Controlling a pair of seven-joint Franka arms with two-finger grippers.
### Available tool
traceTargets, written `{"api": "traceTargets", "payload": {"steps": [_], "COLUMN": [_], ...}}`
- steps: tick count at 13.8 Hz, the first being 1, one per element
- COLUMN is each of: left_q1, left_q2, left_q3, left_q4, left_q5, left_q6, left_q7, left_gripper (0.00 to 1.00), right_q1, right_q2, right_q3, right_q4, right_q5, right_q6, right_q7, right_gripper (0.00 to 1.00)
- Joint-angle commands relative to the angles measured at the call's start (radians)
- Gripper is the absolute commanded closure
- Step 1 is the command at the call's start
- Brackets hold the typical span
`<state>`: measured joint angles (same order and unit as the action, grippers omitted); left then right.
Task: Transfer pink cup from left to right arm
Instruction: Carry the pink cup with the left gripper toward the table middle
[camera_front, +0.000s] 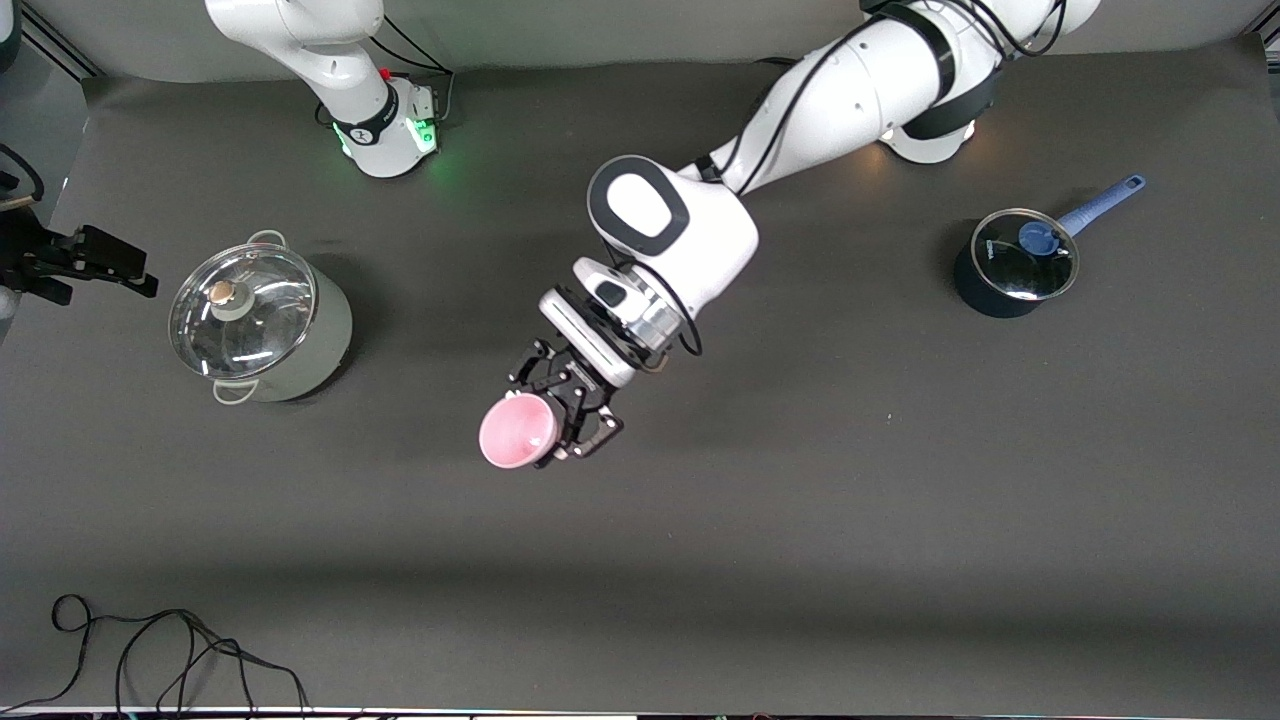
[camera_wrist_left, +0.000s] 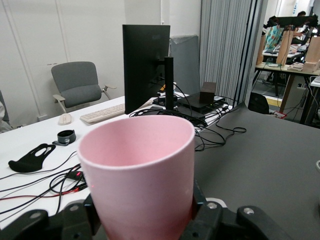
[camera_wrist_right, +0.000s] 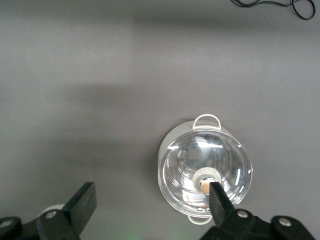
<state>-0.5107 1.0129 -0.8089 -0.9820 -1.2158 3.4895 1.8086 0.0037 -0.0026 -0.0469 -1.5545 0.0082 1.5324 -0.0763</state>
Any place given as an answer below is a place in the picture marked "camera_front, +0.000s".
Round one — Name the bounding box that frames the pink plastic cup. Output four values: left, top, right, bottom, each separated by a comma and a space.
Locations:
478, 393, 559, 471

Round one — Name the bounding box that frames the glass lid with beige knob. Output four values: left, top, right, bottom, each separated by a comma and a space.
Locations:
168, 242, 319, 381

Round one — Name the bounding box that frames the dark grey table mat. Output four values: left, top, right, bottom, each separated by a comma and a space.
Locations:
0, 35, 1280, 716

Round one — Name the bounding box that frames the dark blue saucepan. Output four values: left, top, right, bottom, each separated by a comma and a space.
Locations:
952, 175, 1148, 319

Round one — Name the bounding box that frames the glass lid with blue knob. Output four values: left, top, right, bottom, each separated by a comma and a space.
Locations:
970, 208, 1081, 303

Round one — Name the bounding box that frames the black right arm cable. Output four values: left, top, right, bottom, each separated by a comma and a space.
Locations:
0, 143, 46, 201

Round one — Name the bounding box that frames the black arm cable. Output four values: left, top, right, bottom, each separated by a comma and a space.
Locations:
0, 143, 46, 201
625, 0, 1071, 359

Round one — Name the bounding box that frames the pale grey two-handled pot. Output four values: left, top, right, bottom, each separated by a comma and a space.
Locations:
170, 230, 354, 406

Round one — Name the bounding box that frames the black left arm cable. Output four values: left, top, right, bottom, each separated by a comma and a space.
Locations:
625, 0, 1071, 359

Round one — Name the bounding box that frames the thin black loose cable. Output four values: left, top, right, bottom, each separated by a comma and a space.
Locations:
0, 594, 311, 716

